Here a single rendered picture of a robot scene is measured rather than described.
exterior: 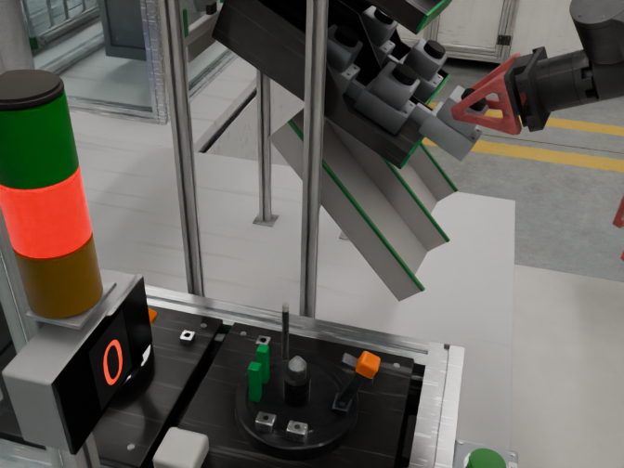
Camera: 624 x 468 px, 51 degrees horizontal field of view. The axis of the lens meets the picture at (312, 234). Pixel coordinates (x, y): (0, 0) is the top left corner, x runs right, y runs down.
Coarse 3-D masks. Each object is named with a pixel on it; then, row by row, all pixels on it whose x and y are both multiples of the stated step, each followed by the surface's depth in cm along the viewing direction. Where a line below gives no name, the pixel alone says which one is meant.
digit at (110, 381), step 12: (120, 312) 49; (120, 324) 49; (108, 336) 48; (120, 336) 50; (96, 348) 46; (108, 348) 48; (120, 348) 50; (96, 360) 47; (108, 360) 48; (120, 360) 50; (96, 372) 47; (108, 372) 49; (120, 372) 51; (96, 384) 47; (108, 384) 49; (108, 396) 49
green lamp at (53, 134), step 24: (0, 120) 36; (24, 120) 36; (48, 120) 37; (0, 144) 37; (24, 144) 37; (48, 144) 38; (72, 144) 40; (0, 168) 38; (24, 168) 38; (48, 168) 38; (72, 168) 40
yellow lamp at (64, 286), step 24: (24, 264) 42; (48, 264) 42; (72, 264) 42; (96, 264) 45; (24, 288) 44; (48, 288) 43; (72, 288) 43; (96, 288) 45; (48, 312) 44; (72, 312) 44
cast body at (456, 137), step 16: (448, 96) 76; (464, 96) 76; (416, 112) 80; (432, 112) 78; (448, 112) 76; (480, 112) 76; (432, 128) 78; (448, 128) 77; (464, 128) 77; (448, 144) 78; (464, 144) 78
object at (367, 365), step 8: (368, 352) 69; (344, 360) 69; (352, 360) 69; (360, 360) 68; (368, 360) 68; (376, 360) 68; (352, 368) 69; (360, 368) 68; (368, 368) 68; (376, 368) 68; (352, 376) 71; (360, 376) 69; (368, 376) 68; (352, 384) 70; (360, 384) 70; (344, 392) 71; (352, 392) 71; (344, 400) 72
